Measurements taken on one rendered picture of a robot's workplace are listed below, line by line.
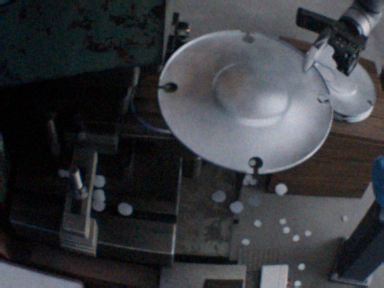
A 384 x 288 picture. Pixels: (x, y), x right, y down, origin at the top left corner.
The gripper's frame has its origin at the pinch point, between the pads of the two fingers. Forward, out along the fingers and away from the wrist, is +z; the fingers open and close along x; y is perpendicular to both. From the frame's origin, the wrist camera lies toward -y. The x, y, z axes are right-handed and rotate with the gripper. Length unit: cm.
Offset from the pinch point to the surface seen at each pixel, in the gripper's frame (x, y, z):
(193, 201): 13.6, -2.2, 26.7
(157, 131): -0.1, -8.8, 27.0
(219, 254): 13.2, 7.9, 31.7
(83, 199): 1.3, -9.7, 42.6
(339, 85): 45, -4, -42
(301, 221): 82, 7, -15
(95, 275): 14, -4, 50
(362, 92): 47, 3, -48
